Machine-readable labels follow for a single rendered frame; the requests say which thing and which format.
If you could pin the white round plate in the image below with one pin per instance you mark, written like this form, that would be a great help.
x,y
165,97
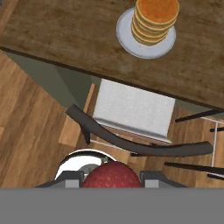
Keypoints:
x,y
128,38

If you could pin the white-seat chair with dark backrest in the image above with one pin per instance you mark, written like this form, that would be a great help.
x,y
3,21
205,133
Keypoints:
x,y
131,108

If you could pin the red strawberry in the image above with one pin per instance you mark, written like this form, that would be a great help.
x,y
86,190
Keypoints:
x,y
112,176

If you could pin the grey-green counter base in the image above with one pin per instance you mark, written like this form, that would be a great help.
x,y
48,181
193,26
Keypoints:
x,y
70,84

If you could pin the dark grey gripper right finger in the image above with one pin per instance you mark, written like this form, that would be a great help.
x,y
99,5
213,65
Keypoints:
x,y
153,178

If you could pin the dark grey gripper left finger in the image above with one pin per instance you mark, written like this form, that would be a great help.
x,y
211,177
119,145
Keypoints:
x,y
71,178

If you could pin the stack of golden pancakes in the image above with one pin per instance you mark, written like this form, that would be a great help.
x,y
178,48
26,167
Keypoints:
x,y
154,20

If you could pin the white round thing, black rim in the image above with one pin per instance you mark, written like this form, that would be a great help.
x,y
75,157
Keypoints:
x,y
75,160

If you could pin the black-legged chair with white frame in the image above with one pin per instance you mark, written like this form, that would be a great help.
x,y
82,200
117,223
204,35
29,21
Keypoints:
x,y
192,167

